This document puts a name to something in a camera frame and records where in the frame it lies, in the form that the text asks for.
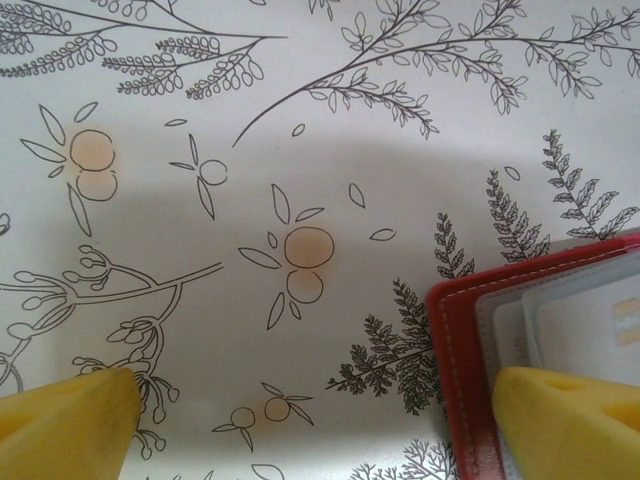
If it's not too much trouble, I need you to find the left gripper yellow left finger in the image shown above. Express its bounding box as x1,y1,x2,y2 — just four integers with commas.
0,368,141,480

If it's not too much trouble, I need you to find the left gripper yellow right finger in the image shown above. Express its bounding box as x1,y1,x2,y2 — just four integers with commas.
492,367,640,480

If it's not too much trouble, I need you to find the red leather card holder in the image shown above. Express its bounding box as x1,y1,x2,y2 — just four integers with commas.
424,237,640,480

